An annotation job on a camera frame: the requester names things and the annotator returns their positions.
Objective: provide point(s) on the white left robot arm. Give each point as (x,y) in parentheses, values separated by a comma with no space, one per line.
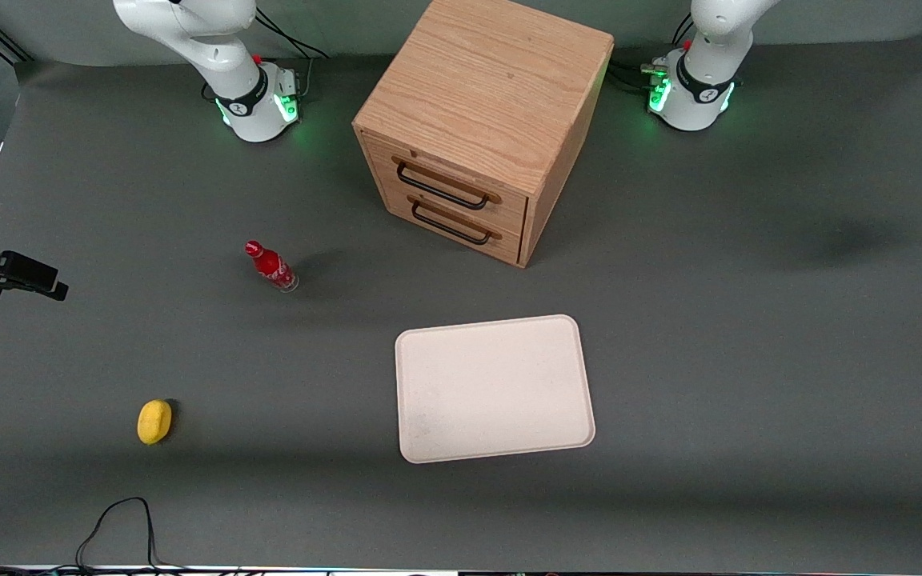
(705,72)

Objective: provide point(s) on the white rectangular tray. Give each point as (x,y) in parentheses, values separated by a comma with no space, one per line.
(493,388)

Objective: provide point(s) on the red cola bottle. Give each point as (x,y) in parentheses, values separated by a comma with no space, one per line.
(273,268)

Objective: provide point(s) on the wooden drawer cabinet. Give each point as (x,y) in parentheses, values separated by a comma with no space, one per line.
(485,88)

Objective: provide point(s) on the yellow lemon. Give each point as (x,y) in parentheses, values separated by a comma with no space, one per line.
(154,422)

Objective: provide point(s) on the black mounted device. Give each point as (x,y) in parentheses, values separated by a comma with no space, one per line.
(5,272)

